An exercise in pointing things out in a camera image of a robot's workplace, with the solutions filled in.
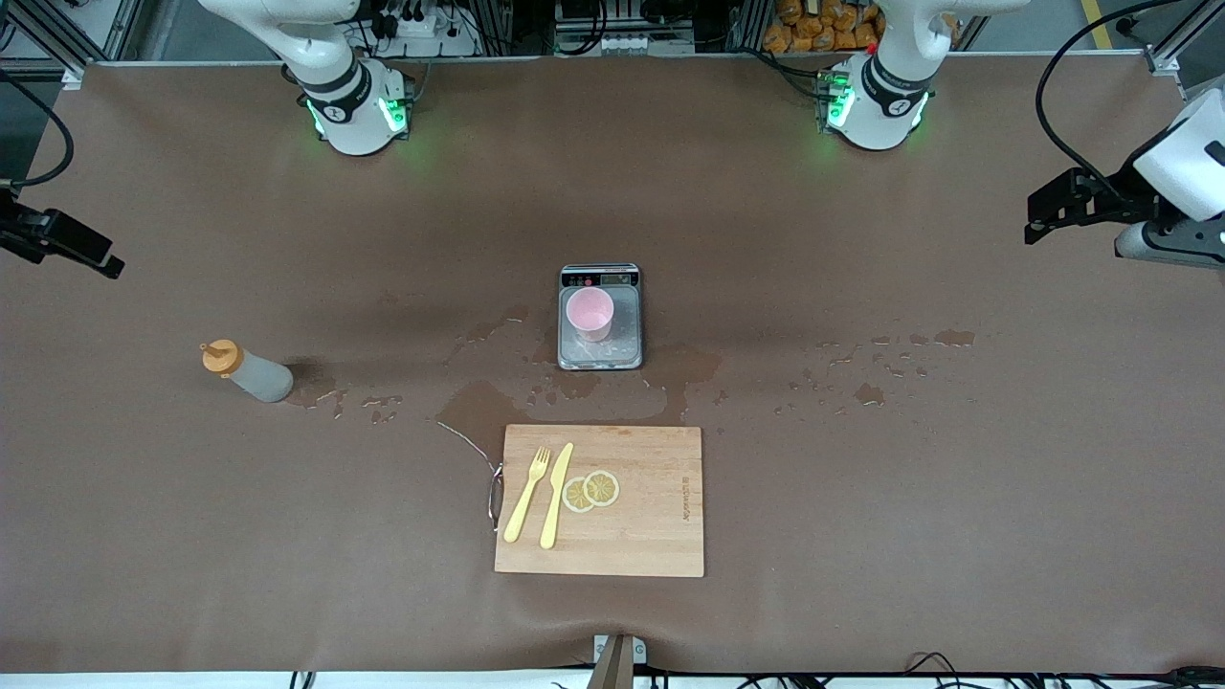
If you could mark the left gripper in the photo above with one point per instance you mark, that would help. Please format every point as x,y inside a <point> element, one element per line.
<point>1127,204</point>

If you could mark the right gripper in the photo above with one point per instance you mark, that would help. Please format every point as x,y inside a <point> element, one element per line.
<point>21,233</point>

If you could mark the translucent sauce bottle orange cap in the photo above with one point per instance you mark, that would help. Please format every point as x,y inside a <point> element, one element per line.
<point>260,377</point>

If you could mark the pink plastic cup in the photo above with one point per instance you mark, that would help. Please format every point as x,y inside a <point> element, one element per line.
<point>590,314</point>

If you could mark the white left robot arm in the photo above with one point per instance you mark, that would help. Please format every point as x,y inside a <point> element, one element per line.
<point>876,115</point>

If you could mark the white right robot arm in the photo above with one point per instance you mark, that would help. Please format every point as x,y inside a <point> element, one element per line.
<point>354,115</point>

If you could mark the orange snack bag pile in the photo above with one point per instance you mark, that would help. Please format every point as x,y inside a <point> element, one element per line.
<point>823,24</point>

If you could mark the brown table cover mat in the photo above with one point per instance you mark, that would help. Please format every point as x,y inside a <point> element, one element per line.
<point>287,536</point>

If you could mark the white power strip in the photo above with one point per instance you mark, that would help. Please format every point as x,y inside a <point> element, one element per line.
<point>421,29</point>

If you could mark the silver digital kitchen scale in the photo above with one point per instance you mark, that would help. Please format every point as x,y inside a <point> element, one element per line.
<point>627,330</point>

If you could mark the yellow plastic fork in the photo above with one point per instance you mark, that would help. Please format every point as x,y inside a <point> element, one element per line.
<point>522,507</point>

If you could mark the wooden cutting board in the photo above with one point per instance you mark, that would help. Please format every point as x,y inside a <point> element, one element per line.
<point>651,536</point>

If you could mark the yellow plastic knife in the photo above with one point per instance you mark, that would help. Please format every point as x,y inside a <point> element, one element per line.
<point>550,517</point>

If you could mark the yellow lemon slice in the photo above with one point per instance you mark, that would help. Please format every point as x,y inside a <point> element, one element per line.
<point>575,496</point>
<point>603,488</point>

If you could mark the brown wooden strut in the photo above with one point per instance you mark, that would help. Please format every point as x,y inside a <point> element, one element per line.
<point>612,670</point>

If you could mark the aluminium profile frame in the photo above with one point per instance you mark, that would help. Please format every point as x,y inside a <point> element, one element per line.
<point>105,33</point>
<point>1166,59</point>

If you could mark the grey metal bracket plate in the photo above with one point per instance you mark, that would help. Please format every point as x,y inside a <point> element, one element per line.
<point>639,651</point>

